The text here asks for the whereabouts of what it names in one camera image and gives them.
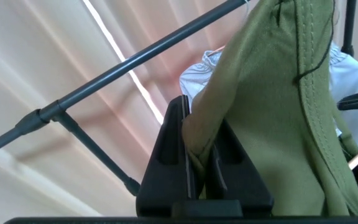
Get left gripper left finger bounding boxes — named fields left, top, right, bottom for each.
left=136, top=95, right=196, bottom=218

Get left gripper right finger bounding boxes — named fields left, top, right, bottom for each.
left=203, top=119, right=275, bottom=217

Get green printed shirt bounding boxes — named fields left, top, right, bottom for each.
left=181, top=0, right=358, bottom=217

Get pale grey shorts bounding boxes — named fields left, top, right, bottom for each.
left=178, top=42, right=358, bottom=147

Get black clothes rack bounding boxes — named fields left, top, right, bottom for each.
left=0, top=0, right=357, bottom=197

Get beige curtain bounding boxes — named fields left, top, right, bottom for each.
left=0, top=0, right=358, bottom=218

